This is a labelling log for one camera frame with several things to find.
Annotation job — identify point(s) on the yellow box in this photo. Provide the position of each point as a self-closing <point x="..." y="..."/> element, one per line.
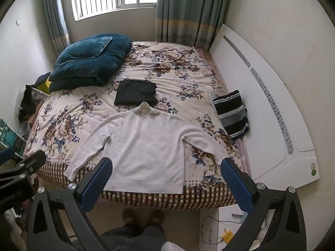
<point x="48" y="84"/>

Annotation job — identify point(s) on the black folded garment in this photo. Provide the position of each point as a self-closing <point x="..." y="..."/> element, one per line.
<point x="136" y="92"/>

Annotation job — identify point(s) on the white bedside cabinet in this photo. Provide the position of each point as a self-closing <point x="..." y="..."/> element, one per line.
<point x="214" y="222"/>

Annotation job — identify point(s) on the teal pillow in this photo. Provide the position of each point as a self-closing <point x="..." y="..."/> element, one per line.
<point x="83" y="49"/>

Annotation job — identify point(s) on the brown slipper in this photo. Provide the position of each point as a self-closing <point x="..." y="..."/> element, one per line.
<point x="130" y="216"/>
<point x="155" y="216"/>

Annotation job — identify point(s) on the white headboard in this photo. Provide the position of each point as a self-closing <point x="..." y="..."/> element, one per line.
<point x="264" y="104"/>

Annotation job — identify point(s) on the white knit sweater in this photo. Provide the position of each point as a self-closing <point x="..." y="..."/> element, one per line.
<point x="146" y="146"/>

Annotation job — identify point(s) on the person's legs in dark pants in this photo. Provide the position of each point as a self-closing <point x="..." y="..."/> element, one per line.
<point x="136" y="236"/>

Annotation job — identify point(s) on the white fuzzy clothing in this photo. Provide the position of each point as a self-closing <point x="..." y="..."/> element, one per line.
<point x="169" y="247"/>

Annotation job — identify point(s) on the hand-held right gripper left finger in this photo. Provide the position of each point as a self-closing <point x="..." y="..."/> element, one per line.
<point x="95" y="183"/>

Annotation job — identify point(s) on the grey-green curtain with beige band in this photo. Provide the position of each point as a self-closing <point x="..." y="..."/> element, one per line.
<point x="56" y="18"/>
<point x="188" y="7"/>

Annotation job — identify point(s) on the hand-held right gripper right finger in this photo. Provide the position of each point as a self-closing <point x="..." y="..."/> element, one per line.
<point x="235" y="185"/>

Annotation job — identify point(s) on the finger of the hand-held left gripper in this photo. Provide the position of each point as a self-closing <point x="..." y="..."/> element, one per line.
<point x="32" y="160"/>
<point x="6" y="154"/>

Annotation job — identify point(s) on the pile of dark clothes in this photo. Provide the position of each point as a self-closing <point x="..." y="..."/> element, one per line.
<point x="27" y="104"/>

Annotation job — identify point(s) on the teal folded quilt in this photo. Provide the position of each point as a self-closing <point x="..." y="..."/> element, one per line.
<point x="104" y="62"/>

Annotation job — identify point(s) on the black grey striped garment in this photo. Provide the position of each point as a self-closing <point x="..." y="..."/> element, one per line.
<point x="231" y="115"/>

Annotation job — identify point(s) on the small yellow object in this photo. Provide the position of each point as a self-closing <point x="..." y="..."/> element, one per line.
<point x="226" y="234"/>

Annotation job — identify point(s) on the floral bed sheet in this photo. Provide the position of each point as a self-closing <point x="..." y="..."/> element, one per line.
<point x="178" y="68"/>

